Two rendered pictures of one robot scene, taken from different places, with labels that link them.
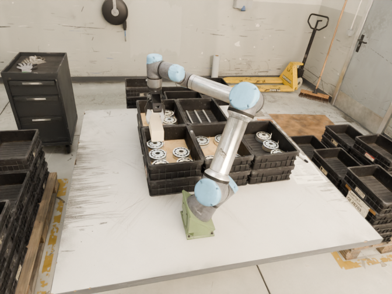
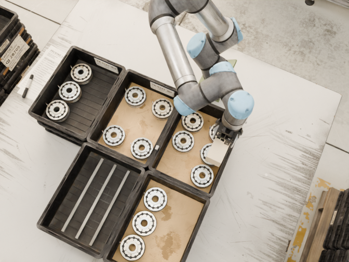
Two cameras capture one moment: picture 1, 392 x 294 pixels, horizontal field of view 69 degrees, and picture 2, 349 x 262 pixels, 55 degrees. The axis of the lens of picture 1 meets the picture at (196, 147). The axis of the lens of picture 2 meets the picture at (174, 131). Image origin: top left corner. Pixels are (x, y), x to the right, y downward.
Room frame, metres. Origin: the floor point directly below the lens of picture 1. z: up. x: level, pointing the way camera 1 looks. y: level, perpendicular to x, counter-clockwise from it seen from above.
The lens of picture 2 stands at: (1.80, 0.35, 2.32)
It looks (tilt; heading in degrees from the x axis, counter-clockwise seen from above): 70 degrees down; 219
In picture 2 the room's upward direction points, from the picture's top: 3 degrees clockwise
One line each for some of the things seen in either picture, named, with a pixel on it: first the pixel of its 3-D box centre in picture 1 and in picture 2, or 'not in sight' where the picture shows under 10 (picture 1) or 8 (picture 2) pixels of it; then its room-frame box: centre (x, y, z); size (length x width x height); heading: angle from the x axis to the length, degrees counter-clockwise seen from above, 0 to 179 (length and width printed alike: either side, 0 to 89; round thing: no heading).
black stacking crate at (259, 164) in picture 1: (261, 144); (81, 95); (1.56, -0.42, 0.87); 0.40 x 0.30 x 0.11; 18
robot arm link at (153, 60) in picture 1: (154, 66); (238, 107); (1.35, 0.23, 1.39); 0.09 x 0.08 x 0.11; 62
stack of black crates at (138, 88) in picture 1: (143, 100); not in sight; (3.08, 0.67, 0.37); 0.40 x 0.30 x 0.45; 106
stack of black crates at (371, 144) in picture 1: (374, 167); not in sight; (2.14, -1.64, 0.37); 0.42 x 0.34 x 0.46; 16
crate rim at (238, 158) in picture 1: (219, 140); (136, 116); (1.47, -0.14, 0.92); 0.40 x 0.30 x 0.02; 18
